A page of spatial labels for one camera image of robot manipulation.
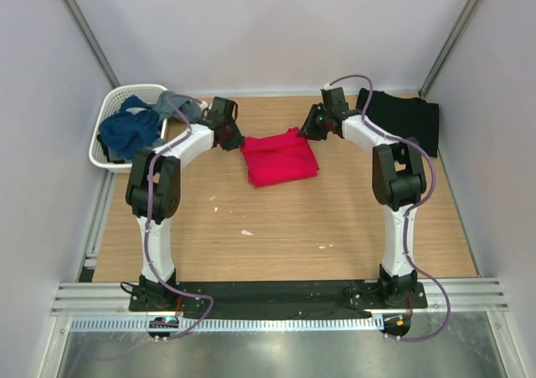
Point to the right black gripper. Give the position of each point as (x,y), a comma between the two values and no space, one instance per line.
(308,131)

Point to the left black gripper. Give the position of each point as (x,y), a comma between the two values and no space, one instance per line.
(237,141)

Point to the red t shirt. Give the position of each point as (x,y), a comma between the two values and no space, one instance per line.
(279,159)

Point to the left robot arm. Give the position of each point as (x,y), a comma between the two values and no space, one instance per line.
(154,193)

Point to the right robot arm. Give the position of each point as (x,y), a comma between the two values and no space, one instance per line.
(398,182)

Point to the grey blue t shirt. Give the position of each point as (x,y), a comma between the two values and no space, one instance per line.
(148,118)

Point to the folded black t shirt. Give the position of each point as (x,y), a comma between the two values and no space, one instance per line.
(410,117)

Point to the dark blue t shirt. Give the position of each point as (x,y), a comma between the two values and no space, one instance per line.
(117,132)

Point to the white plastic laundry basket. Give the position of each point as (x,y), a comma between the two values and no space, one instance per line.
(149,93)

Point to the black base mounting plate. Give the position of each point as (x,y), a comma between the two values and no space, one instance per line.
(277,300)

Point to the right aluminium corner post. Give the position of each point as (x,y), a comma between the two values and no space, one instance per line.
(463,19)

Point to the aluminium corner post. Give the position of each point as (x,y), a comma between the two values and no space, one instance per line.
(463,19)
(91,41)

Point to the left aluminium corner post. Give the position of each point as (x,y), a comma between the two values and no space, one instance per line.
(91,41)

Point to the slotted white cable duct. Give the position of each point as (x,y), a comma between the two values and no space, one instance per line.
(160,324)

